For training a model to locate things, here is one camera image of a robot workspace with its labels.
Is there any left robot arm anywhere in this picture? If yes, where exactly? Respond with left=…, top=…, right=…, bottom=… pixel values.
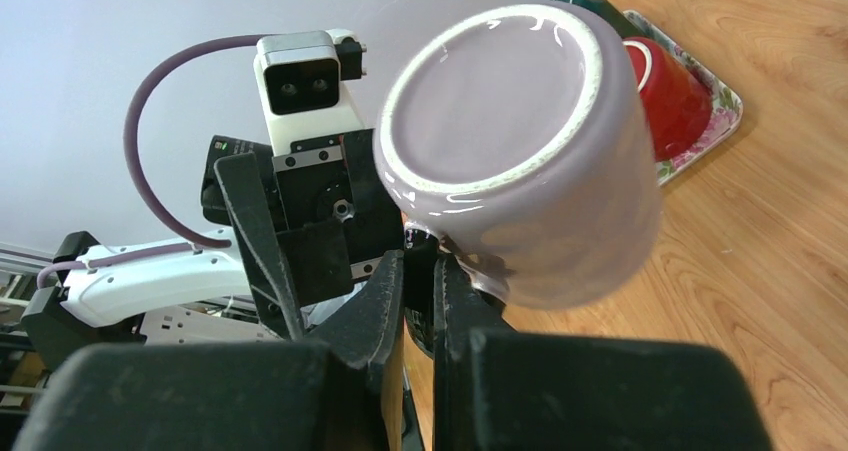
left=21, top=129, right=402, bottom=370

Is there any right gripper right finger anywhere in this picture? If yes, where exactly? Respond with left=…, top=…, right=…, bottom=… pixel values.
left=433, top=255, right=773, bottom=450

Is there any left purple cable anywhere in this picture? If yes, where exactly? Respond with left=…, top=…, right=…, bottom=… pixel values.
left=36, top=33, right=273, bottom=290

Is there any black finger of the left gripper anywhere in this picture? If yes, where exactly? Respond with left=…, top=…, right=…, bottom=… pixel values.
left=213, top=153, right=305, bottom=340

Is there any left arm base link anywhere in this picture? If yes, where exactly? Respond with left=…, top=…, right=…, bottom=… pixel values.
left=132, top=296, right=283, bottom=345

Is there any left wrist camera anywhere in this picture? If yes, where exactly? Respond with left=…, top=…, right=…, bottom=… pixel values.
left=254, top=28, right=365, bottom=156

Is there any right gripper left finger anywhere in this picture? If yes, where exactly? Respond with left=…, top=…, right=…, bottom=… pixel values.
left=14, top=251, right=404, bottom=450

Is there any background storage shelf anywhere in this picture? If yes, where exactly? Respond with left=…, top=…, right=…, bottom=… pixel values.
left=1, top=244, right=50, bottom=442

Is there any dark green mug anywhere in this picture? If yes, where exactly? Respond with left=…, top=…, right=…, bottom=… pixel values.
left=548, top=0, right=644, bottom=40

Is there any red mug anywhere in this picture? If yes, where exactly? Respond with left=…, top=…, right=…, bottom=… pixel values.
left=623, top=37, right=712, bottom=162

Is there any floral serving tray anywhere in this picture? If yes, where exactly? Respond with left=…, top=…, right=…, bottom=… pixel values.
left=623, top=10, right=744, bottom=186

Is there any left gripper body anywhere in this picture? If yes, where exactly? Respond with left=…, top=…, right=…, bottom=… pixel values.
left=201, top=129, right=404, bottom=303

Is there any mauve mug black handle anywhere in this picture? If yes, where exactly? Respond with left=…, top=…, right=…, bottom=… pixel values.
left=373, top=1, right=661, bottom=310

